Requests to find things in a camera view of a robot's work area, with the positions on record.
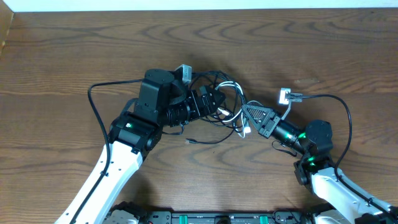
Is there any white USB cable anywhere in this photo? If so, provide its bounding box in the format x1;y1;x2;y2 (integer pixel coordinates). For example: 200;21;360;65
214;80;265;139

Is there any black USB cable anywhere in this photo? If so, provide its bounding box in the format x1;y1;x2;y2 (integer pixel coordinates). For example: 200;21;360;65
185;70;249;146

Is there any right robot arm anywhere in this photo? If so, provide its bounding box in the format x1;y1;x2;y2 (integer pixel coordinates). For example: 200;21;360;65
242;103;397;223

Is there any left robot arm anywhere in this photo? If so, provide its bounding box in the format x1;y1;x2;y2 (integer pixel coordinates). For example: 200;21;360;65
57;65;226;223

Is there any wooden side panel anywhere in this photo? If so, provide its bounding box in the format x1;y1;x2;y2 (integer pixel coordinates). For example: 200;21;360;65
0;0;14;52

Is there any right camera black cable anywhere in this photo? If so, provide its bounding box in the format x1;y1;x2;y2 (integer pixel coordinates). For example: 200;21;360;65
289;92;396;215

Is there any camera black cable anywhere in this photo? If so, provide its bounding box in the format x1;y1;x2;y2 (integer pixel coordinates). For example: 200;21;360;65
289;92;396;215
68;78;147;224

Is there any left camera black cable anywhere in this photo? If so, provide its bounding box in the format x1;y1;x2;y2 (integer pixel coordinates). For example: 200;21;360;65
68;78;147;224

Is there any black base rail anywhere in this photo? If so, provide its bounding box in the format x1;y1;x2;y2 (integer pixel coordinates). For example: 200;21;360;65
103;202;345;224

